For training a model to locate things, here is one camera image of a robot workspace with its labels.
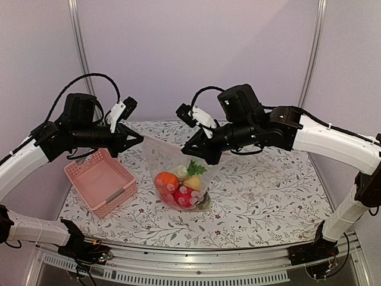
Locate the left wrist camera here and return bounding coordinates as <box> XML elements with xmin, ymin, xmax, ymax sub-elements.
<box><xmin>105</xmin><ymin>97</ymin><xmax>138</xmax><ymax>133</ymax></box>

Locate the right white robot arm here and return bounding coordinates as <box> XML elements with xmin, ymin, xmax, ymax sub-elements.
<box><xmin>176</xmin><ymin>84</ymin><xmax>380</xmax><ymax>265</ymax></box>

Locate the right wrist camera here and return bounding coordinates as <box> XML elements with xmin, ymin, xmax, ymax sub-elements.
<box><xmin>176</xmin><ymin>103</ymin><xmax>217</xmax><ymax>139</ymax></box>

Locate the red apple toy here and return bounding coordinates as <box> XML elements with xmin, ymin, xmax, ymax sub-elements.
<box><xmin>173</xmin><ymin>185</ymin><xmax>199</xmax><ymax>208</ymax></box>

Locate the right aluminium frame post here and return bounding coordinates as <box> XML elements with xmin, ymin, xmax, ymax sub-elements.
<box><xmin>298</xmin><ymin>0</ymin><xmax>327</xmax><ymax>108</ymax></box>

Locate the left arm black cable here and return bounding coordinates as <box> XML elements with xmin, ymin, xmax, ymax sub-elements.
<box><xmin>44</xmin><ymin>73</ymin><xmax>122</xmax><ymax>126</ymax></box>

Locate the pink plastic basket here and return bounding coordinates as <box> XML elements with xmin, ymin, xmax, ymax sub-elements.
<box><xmin>64</xmin><ymin>149</ymin><xmax>138</xmax><ymax>219</ymax></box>

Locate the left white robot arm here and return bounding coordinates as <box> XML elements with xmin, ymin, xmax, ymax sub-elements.
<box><xmin>1</xmin><ymin>93</ymin><xmax>143</xmax><ymax>263</ymax></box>

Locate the left aluminium frame post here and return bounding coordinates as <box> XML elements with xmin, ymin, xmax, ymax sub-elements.
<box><xmin>67</xmin><ymin>0</ymin><xmax>95</xmax><ymax>93</ymax></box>

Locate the aluminium frame post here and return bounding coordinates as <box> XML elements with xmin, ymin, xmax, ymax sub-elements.
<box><xmin>298</xmin><ymin>0</ymin><xmax>327</xmax><ymax>108</ymax></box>
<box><xmin>67</xmin><ymin>0</ymin><xmax>95</xmax><ymax>93</ymax></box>

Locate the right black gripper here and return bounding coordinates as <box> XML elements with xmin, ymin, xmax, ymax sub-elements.
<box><xmin>182</xmin><ymin>119</ymin><xmax>258</xmax><ymax>165</ymax></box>

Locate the orange red mango toy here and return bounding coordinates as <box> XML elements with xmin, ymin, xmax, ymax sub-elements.
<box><xmin>160</xmin><ymin>194</ymin><xmax>175</xmax><ymax>206</ymax></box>

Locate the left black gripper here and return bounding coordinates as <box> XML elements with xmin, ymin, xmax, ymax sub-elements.
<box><xmin>71</xmin><ymin>122</ymin><xmax>143</xmax><ymax>156</ymax></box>

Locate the clear zip top bag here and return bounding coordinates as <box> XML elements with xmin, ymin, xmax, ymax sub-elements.
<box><xmin>142</xmin><ymin>135</ymin><xmax>229</xmax><ymax>212</ymax></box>

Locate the floral tablecloth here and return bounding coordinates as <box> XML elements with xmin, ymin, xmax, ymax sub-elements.
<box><xmin>55</xmin><ymin>120</ymin><xmax>339</xmax><ymax>249</ymax></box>

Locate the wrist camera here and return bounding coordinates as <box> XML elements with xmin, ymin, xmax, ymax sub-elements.
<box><xmin>105</xmin><ymin>97</ymin><xmax>138</xmax><ymax>133</ymax></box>
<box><xmin>176</xmin><ymin>103</ymin><xmax>217</xmax><ymax>139</ymax></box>

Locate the white garlic toy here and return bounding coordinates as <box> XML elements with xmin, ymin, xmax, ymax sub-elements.
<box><xmin>170</xmin><ymin>160</ymin><xmax>207</xmax><ymax>179</ymax></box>

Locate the front aluminium rail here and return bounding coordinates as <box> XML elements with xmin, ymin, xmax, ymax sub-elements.
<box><xmin>35</xmin><ymin>231</ymin><xmax>367</xmax><ymax>286</ymax></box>

